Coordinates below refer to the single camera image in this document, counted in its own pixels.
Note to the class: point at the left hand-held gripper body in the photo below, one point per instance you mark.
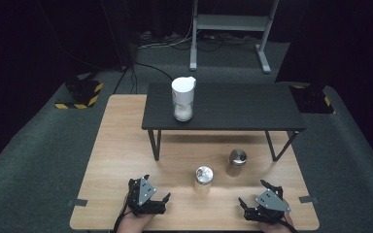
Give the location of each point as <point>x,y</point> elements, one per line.
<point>145,194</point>

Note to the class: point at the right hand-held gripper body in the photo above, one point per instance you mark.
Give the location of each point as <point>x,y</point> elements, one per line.
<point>270,200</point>

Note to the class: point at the black shelf with metal legs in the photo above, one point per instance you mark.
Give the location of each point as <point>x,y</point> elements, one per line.
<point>239,106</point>

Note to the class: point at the person's right hand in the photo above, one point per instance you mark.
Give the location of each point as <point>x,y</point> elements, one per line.
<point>275,228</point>

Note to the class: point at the person's left hand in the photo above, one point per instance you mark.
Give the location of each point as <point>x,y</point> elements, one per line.
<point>134,225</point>

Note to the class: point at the grey tape strip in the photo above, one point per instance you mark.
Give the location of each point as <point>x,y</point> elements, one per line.
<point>308,199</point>
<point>77,202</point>

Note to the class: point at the silver-lid jar of pale powder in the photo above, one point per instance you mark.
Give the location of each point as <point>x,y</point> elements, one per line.
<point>204,177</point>

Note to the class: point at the black and yellow striped base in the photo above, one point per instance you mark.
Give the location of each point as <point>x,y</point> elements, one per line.
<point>312,98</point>
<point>81,93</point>

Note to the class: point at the white metal stand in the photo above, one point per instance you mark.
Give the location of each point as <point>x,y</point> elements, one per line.
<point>230,22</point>

